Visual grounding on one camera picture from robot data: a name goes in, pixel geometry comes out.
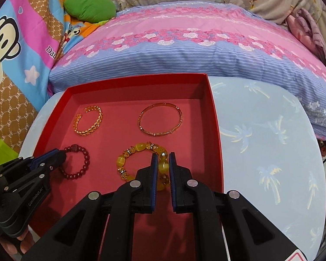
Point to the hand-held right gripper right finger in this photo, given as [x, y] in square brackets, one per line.
[173, 179]

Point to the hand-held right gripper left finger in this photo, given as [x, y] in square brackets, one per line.
[154, 179]

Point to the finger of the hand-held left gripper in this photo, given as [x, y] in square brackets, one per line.
[47, 156]
[35, 178]

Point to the red cardboard box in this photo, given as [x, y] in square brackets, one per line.
[119, 100]

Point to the person's left hand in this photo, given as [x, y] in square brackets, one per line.
[17, 246]

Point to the thin gold bangle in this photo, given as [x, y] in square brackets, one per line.
[155, 134]

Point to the cartoon monkey blanket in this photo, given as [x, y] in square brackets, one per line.
[29, 46]

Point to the pink purple striped pillow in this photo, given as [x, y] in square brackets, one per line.
[192, 59]

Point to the green cushion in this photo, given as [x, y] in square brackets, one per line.
[89, 6]

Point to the pink purple cloth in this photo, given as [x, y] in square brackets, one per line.
[307, 30]

